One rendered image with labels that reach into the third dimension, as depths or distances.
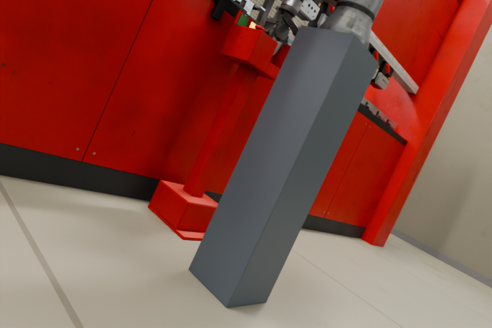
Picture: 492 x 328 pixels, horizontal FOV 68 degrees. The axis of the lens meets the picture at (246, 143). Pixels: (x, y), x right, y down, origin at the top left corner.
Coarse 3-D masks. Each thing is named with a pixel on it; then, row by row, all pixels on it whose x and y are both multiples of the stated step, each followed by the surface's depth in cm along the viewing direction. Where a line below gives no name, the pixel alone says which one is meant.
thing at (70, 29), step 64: (0, 0) 98; (64, 0) 108; (128, 0) 120; (192, 0) 134; (0, 64) 103; (64, 64) 114; (128, 64) 127; (192, 64) 143; (0, 128) 108; (64, 128) 120; (128, 128) 135; (192, 128) 154; (128, 192) 144; (320, 192) 236
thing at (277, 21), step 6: (282, 6) 142; (276, 12) 145; (282, 12) 144; (288, 12) 143; (294, 12) 142; (270, 18) 144; (276, 18) 145; (282, 18) 143; (270, 24) 144; (276, 24) 141; (282, 24) 141; (264, 30) 145; (270, 30) 143; (276, 30) 140; (282, 30) 142; (288, 30) 145; (276, 36) 142; (282, 36) 144
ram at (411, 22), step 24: (384, 0) 230; (408, 0) 248; (432, 0) 268; (456, 0) 293; (384, 24) 239; (408, 24) 258; (432, 24) 280; (408, 48) 269; (432, 48) 294; (408, 72) 281
